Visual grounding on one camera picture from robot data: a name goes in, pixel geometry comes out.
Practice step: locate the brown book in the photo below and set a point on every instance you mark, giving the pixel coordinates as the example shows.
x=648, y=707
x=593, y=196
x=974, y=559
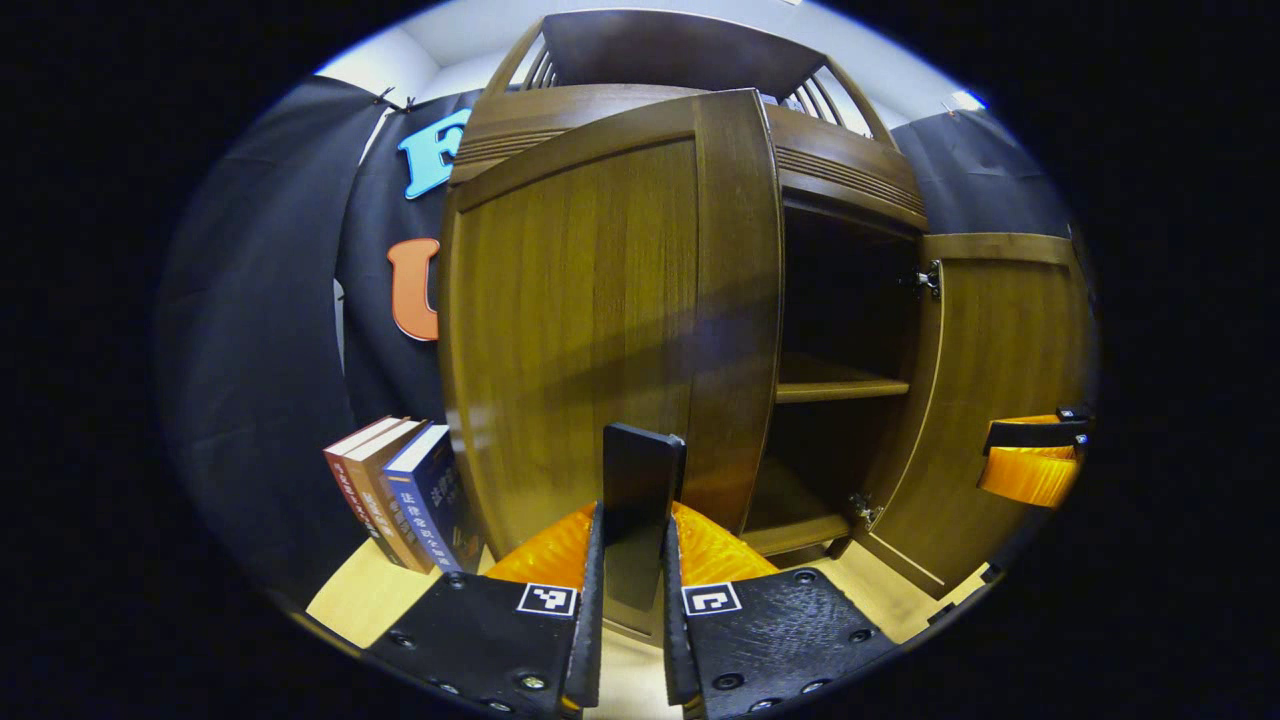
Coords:
x=385, y=510

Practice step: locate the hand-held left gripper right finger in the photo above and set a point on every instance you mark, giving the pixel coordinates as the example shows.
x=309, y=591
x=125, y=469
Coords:
x=673, y=640

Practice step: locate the metal door hinge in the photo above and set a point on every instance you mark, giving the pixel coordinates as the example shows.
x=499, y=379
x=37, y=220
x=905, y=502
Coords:
x=865, y=510
x=925, y=280

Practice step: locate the wooden shoe cabinet door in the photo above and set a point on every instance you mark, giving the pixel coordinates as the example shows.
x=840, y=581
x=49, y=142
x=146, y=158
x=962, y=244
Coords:
x=990, y=340
x=600, y=300

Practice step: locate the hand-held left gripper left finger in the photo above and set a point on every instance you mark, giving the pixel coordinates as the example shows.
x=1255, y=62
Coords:
x=590, y=640

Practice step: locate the black backdrop cloth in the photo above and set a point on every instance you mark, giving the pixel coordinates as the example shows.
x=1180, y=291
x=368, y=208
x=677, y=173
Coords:
x=250, y=350

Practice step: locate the wooden double-door shoe cabinet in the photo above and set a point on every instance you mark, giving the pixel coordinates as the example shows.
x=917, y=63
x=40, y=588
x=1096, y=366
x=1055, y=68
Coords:
x=660, y=50

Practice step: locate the wooden inner cabinet shelf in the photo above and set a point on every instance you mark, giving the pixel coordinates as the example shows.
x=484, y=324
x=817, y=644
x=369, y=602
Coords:
x=840, y=388

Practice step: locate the small ceiling light panel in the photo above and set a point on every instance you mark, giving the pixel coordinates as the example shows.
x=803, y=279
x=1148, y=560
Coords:
x=968, y=100

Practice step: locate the blue book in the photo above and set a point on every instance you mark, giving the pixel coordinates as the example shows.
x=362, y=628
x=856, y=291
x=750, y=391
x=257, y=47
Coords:
x=425, y=500

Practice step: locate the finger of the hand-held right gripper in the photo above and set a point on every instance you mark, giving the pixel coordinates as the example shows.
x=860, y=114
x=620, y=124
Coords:
x=1040, y=430
x=1030, y=478

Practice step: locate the red book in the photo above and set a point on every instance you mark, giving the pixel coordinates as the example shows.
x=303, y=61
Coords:
x=350, y=490

